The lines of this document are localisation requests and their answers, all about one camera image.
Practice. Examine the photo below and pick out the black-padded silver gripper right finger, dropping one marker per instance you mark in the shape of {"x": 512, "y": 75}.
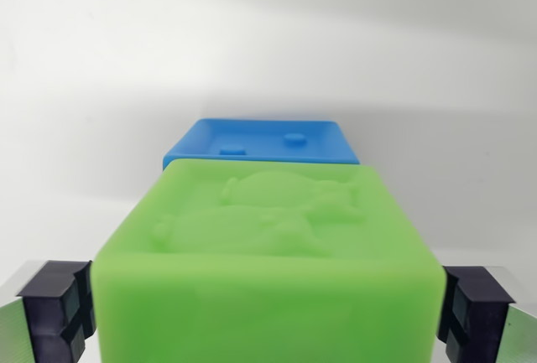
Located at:
{"x": 482, "y": 312}

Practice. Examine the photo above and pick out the black-padded silver gripper left finger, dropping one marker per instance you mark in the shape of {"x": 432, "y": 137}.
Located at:
{"x": 42, "y": 308}

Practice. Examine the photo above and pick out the green embossed plastic cube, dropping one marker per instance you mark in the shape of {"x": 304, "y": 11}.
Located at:
{"x": 268, "y": 287}

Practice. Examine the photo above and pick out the blue embossed plastic cube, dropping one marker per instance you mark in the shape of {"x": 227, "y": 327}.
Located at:
{"x": 260, "y": 138}

